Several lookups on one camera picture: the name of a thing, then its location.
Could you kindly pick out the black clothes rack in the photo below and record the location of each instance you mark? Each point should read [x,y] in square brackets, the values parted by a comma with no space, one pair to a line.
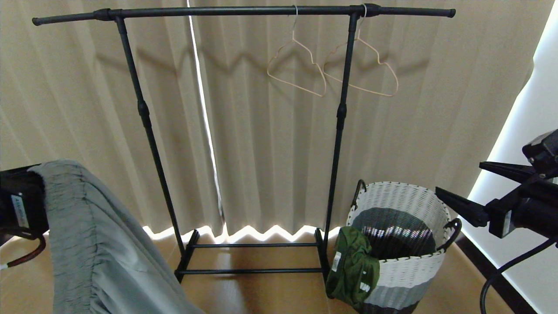
[239,10]

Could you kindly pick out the pink clothes hanger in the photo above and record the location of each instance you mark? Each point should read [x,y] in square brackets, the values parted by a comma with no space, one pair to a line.
[370,90]
[301,88]

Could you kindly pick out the green garment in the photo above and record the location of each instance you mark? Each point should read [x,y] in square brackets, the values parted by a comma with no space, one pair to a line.
[353,266]

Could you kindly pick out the white laundry basket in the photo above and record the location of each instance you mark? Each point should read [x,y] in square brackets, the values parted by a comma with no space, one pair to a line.
[405,270]

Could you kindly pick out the beige curtain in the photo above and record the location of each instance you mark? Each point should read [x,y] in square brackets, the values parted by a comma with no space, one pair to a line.
[270,144]

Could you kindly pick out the pale grey shorts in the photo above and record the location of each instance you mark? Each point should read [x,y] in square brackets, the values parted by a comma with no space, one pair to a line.
[96,244]

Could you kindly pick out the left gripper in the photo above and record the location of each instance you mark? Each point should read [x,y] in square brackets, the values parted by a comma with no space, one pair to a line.
[6,209]

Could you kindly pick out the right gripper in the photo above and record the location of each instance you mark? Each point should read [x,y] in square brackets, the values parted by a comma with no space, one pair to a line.
[532,213]

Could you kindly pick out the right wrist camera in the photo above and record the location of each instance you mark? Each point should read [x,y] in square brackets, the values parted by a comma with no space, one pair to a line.
[545,150]

